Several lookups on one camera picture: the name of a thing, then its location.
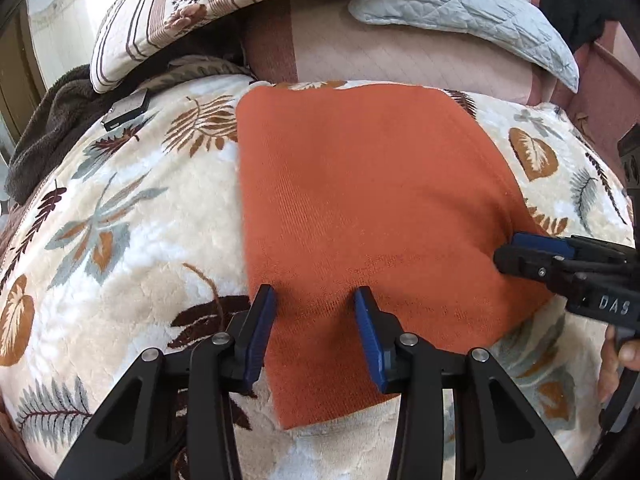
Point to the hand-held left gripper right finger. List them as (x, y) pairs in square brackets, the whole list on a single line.
[(370, 340)]

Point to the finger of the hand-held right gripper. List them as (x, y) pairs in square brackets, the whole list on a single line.
[(525, 262), (545, 244)]

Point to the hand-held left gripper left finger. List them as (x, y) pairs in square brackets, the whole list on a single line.
[(262, 330)]

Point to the orange knit sweater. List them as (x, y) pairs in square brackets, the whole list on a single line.
[(375, 185)]

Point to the person's right hand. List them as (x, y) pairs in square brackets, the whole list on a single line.
[(610, 370)]

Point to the dark wooden furniture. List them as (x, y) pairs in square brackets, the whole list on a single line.
[(631, 160)]

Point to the leaf-print fleece blanket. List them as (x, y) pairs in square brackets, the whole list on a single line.
[(125, 260)]

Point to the black fuzzy cloth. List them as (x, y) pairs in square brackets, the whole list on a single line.
[(575, 15)]

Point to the grey quilted pillow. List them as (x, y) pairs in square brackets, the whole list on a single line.
[(475, 15)]

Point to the small grey flat device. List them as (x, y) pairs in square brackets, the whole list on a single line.
[(127, 108)]

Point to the pink bed sheet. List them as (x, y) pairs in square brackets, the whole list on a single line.
[(350, 50)]

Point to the dark brown fleece cloth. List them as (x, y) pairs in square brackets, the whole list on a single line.
[(45, 125)]

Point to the striped floral quilt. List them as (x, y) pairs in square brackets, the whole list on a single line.
[(200, 0)]

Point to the pink bed frame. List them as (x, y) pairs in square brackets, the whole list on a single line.
[(600, 90)]

